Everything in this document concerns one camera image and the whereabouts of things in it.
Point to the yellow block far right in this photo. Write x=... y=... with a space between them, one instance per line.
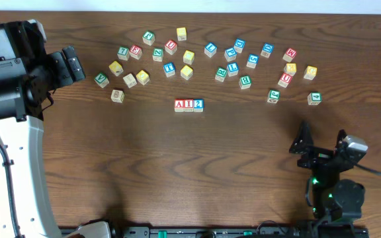
x=310 y=72

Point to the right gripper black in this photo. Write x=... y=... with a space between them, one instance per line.
x=317 y=154

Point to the red M block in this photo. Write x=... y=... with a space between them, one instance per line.
x=289 y=55

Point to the green J block top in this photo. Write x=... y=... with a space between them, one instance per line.
x=148 y=38

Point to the red A block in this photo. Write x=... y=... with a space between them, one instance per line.
x=179 y=105

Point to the blue L block lower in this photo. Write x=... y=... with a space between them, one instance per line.
x=232 y=69

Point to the yellow block centre lower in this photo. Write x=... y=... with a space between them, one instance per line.
x=186 y=72

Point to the green 7 block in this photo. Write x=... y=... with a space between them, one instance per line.
x=123 y=53

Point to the yellow K block left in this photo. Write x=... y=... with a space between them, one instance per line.
x=116 y=68

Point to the green J block right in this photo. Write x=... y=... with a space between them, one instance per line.
x=273 y=96

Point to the pineapple picture block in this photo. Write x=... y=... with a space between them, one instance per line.
x=117 y=96

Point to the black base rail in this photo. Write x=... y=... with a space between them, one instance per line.
x=268 y=229

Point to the green R block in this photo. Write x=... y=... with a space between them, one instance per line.
x=221 y=74

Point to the red U block right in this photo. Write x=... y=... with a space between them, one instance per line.
x=284 y=80

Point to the yellow block lower left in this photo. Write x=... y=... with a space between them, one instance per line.
x=143 y=77

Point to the red E block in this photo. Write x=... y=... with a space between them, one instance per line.
x=136 y=52

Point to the blue l block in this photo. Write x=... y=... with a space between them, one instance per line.
x=210 y=49
x=232 y=69

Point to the red u block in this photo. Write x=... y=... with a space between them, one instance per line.
x=284 y=80
x=171 y=47

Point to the blue P block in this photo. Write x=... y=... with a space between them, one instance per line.
x=230 y=54

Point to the green Z block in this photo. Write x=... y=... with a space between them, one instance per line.
x=157 y=54

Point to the green B block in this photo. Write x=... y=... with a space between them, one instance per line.
x=245 y=82

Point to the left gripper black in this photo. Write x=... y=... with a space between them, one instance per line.
x=63 y=77

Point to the blue 5 block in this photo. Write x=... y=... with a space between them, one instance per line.
x=252 y=61

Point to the blue D block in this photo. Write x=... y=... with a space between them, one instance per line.
x=239 y=45

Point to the red U block left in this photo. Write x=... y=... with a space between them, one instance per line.
x=171 y=47

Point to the green V block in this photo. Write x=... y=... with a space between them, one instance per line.
x=101 y=80

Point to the red I block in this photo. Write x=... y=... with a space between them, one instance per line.
x=188 y=105

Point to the yellow block centre upper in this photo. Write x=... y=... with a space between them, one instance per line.
x=188 y=57

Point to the plain I-side block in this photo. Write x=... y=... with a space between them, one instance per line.
x=130 y=80

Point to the green 4 block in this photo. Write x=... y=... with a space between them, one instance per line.
x=314 y=98

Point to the yellow block right inner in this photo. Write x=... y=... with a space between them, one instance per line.
x=290 y=69

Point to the green j block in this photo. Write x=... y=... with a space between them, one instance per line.
x=273 y=96
x=148 y=38

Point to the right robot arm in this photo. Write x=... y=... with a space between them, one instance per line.
x=334 y=200

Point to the yellow block top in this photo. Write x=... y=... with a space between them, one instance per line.
x=182 y=34

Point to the blue L block upper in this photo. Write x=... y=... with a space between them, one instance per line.
x=210 y=49

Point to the blue T block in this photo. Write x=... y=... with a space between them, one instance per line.
x=169 y=69

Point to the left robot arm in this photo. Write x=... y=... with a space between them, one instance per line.
x=25 y=209

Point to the blue 2 block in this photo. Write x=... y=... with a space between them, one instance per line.
x=198 y=105

